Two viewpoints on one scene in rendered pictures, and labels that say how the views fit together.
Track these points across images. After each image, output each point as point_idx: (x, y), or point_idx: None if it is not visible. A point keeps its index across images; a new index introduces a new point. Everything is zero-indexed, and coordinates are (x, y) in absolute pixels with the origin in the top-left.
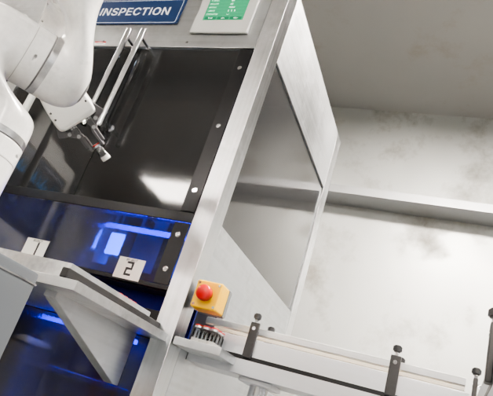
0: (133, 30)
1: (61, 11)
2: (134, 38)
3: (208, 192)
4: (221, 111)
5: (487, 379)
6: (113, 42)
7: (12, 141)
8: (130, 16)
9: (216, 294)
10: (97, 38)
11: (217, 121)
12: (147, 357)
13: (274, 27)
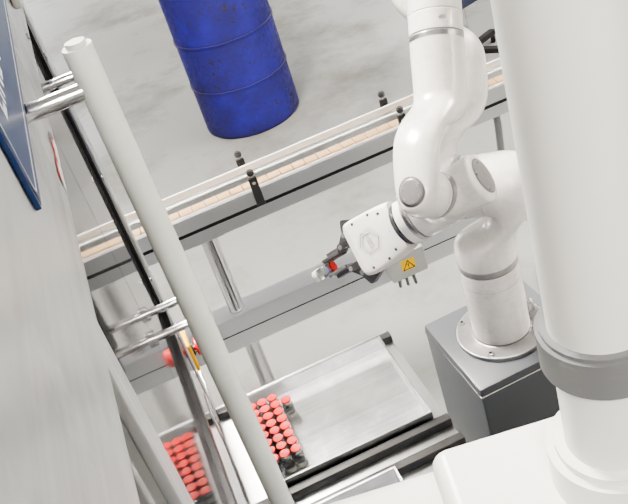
0: (17, 52)
1: (465, 130)
2: (32, 78)
3: (147, 266)
4: (88, 150)
5: (265, 202)
6: (47, 124)
7: None
8: None
9: (188, 339)
10: (44, 134)
11: (98, 171)
12: None
13: None
